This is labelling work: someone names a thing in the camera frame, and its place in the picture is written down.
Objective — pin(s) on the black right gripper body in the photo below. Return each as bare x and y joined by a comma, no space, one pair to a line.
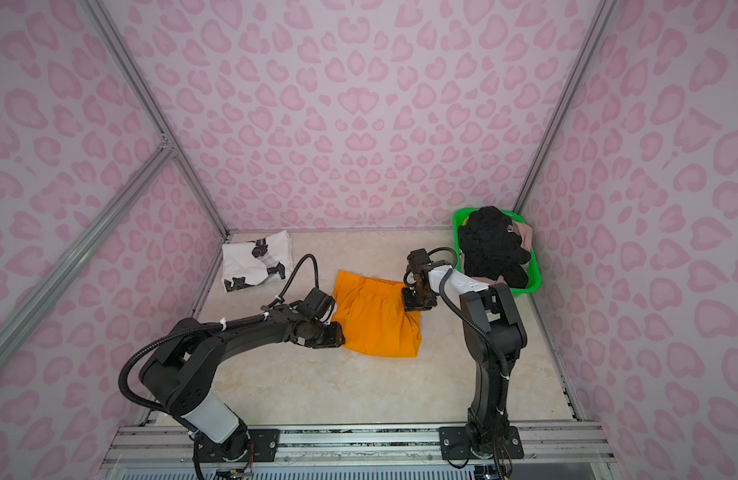
414,301

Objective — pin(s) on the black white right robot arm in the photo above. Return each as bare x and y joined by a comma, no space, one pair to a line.
494,335

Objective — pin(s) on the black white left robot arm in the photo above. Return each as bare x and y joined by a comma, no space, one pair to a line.
179,369

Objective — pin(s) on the white t-shirt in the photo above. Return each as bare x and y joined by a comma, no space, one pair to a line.
257,262

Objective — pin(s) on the orange garment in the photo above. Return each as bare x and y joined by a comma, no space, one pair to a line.
373,318

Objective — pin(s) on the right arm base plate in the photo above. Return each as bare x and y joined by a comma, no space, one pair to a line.
464,442

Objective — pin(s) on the black garment in basket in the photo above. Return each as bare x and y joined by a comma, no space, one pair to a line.
491,249

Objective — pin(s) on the green laundry basket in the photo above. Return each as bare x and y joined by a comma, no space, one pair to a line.
533,270

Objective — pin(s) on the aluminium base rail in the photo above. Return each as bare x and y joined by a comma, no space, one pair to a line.
367,445

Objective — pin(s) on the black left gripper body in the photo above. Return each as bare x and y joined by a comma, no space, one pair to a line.
328,337

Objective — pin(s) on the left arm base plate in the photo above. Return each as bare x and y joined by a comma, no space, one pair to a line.
264,444

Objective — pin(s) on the pink beige garment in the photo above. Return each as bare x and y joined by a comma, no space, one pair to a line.
525,232

